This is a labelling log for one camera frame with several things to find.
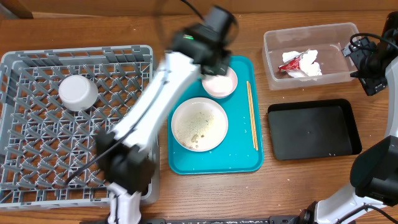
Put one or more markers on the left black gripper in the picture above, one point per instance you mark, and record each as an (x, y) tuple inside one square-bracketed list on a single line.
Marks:
[(220, 66)]

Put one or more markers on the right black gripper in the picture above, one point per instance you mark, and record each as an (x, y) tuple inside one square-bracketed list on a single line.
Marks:
[(372, 83)]

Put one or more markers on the white napkin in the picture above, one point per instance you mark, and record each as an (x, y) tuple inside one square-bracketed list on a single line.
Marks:
[(309, 67)]

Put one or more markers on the red snack wrapper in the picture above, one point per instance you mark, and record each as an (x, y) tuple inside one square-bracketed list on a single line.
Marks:
[(291, 65)]

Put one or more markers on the grey white small bowl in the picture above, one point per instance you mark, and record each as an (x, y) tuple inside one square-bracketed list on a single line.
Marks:
[(78, 93)]

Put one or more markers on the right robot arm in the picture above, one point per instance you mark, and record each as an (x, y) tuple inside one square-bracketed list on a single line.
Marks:
[(373, 178)]

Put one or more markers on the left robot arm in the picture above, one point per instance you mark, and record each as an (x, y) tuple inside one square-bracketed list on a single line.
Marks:
[(122, 153)]

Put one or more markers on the clear plastic waste bin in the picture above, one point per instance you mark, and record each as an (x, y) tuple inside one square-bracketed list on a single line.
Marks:
[(328, 40)]

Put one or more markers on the pink shallow bowl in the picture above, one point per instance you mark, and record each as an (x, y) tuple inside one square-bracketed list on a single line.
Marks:
[(221, 86)]

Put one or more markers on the large white dirty plate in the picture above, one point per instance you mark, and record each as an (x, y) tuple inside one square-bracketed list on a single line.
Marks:
[(199, 124)]

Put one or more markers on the black rectangular tray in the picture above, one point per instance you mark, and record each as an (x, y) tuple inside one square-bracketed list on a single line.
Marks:
[(313, 129)]

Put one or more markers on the teal plastic serving tray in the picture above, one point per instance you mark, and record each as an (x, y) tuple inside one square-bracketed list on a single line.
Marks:
[(236, 153)]

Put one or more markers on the grey plastic dish rack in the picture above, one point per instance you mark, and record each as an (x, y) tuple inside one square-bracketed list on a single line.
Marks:
[(42, 142)]

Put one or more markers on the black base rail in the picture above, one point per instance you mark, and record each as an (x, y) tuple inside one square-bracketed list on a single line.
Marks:
[(280, 219)]

